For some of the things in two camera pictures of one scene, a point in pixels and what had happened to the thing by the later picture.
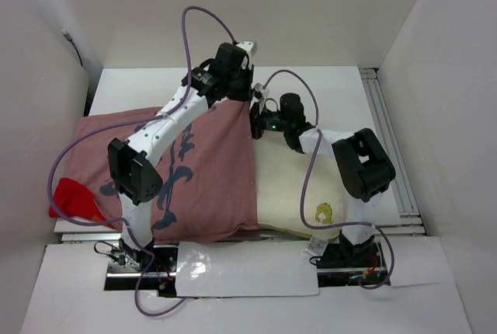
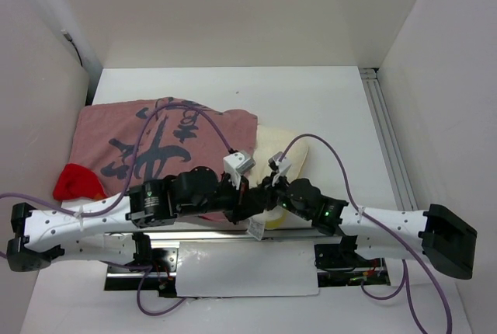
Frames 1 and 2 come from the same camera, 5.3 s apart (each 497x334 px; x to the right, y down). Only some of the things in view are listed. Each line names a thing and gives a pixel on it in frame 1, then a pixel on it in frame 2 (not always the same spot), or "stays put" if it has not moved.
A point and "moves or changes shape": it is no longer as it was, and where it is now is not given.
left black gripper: [245, 95] to [243, 203]
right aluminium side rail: [409, 221] stays put
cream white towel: [279, 171] moves or changes shape
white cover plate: [249, 268] stays put
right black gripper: [255, 118] to [268, 187]
